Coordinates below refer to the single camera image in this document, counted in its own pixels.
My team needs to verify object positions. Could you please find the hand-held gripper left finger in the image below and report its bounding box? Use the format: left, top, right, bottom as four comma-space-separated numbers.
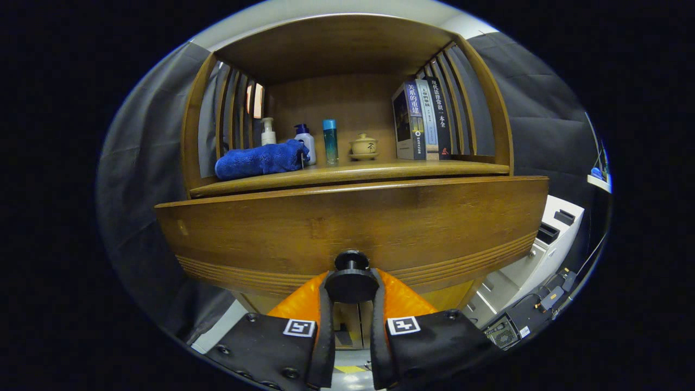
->
206, 270, 337, 390

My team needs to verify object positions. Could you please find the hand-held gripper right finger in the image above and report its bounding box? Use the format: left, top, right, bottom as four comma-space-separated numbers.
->
370, 268, 503, 390

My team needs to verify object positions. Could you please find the wooden drawer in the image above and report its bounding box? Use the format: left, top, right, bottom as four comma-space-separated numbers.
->
155, 175, 550, 306

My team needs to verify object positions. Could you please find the wooden countertop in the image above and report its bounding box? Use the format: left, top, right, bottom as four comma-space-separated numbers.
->
190, 159, 511, 197

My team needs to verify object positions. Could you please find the white cabinet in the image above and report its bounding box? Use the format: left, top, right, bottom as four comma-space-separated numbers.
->
464, 194, 585, 326

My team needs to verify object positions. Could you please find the wooden cabinet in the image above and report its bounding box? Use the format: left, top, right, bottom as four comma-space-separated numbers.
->
179, 14, 515, 351

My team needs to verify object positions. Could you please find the black power box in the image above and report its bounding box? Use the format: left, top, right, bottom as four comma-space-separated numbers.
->
483, 301, 549, 351

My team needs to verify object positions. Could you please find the blue towel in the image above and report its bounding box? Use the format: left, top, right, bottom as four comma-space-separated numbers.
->
214, 139, 311, 181

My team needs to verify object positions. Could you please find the teal blue bottle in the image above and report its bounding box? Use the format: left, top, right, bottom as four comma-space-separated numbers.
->
323, 119, 339, 166

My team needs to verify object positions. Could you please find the white lotion bottle blue cap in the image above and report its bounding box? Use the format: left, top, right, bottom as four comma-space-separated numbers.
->
294, 124, 317, 166

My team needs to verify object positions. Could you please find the beige lidded tea cup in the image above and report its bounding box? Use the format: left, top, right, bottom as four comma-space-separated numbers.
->
349, 133, 380, 161

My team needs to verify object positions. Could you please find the dark blue spine book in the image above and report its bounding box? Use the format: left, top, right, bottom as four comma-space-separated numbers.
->
392, 80, 427, 161

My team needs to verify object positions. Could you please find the pale blue spine book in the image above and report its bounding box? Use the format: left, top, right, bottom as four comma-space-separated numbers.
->
415, 79, 439, 161

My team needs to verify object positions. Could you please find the black spine book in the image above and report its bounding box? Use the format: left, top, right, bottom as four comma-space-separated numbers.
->
426, 76, 452, 160

